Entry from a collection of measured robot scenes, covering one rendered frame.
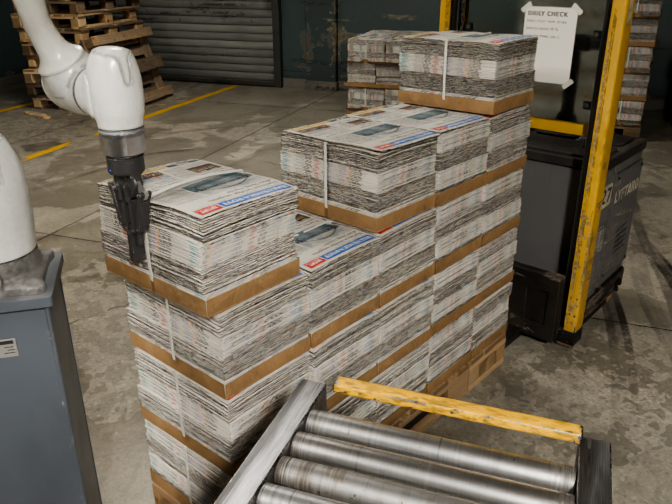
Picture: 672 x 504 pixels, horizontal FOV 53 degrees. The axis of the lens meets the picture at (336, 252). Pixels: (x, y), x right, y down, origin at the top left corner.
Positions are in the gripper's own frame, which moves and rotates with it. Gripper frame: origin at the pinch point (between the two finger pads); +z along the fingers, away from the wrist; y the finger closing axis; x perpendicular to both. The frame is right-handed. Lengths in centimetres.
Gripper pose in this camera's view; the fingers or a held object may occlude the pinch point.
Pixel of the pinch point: (136, 244)
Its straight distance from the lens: 153.1
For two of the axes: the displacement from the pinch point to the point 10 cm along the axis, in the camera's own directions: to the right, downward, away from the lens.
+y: -7.6, -2.6, 6.0
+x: -6.5, 3.0, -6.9
